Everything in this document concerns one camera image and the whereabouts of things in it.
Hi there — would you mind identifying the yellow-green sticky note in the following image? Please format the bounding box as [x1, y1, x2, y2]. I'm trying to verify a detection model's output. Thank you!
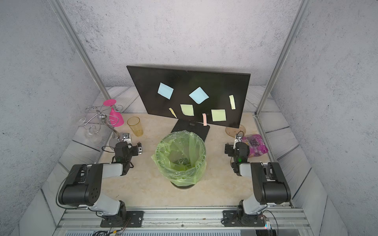
[211, 109, 227, 122]
[180, 104, 195, 117]

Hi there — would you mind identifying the narrow pink sticky note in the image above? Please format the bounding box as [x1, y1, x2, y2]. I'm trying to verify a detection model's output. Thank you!
[202, 113, 207, 126]

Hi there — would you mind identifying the narrow yellow sticky note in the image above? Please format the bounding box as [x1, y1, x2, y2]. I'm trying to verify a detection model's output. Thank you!
[229, 95, 236, 110]

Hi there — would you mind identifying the small yellow sticky note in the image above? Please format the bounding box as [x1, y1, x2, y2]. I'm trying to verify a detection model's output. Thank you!
[169, 108, 177, 119]

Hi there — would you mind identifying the light blue sticky note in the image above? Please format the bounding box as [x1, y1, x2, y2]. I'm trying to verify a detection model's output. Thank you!
[189, 87, 209, 104]
[157, 83, 174, 100]

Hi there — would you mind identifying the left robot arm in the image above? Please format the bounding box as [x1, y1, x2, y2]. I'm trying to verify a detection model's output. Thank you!
[56, 142, 144, 229]

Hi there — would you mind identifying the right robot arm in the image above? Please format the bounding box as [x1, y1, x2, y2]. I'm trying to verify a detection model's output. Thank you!
[221, 142, 291, 227]

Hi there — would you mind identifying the black monitor stand base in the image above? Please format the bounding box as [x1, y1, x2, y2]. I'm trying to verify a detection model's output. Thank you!
[171, 119, 210, 142]

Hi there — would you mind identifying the black flat monitor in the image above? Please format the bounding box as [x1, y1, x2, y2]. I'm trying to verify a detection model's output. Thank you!
[127, 65, 251, 128]

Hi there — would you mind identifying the amber plastic tumbler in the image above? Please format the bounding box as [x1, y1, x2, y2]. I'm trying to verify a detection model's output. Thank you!
[127, 117, 143, 137]

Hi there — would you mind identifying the purple snack packet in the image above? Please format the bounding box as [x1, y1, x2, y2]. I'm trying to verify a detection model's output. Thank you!
[242, 134, 268, 158]

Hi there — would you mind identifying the pink plastic wine glass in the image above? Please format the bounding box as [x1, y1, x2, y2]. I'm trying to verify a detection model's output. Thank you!
[103, 99, 124, 127]

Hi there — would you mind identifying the clear wine glass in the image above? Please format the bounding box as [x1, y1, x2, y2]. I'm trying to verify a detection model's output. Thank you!
[76, 116, 102, 144]

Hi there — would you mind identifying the green plastic bin liner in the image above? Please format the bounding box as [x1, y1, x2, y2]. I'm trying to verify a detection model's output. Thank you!
[151, 130, 207, 187]

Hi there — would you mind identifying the black mesh trash bin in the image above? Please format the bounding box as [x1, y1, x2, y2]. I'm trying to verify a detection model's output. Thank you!
[156, 132, 206, 190]

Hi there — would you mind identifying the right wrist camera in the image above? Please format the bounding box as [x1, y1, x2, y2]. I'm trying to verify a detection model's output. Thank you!
[233, 134, 243, 149]

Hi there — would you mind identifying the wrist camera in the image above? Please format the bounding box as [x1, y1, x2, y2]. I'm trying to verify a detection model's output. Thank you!
[233, 134, 243, 149]
[120, 133, 132, 144]

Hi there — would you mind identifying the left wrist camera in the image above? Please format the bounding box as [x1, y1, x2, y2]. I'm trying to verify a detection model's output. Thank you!
[120, 133, 132, 144]

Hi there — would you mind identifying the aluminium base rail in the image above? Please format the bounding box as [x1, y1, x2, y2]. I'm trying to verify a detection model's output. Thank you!
[52, 206, 314, 236]

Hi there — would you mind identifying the right aluminium frame post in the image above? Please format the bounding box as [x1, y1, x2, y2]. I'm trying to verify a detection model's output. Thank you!
[255, 0, 312, 117]

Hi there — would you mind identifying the aluminium frame post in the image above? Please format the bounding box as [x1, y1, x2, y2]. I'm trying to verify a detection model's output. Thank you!
[255, 0, 312, 117]
[48, 0, 111, 100]

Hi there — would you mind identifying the left aluminium frame post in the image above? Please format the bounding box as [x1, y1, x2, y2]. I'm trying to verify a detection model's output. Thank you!
[48, 0, 111, 100]

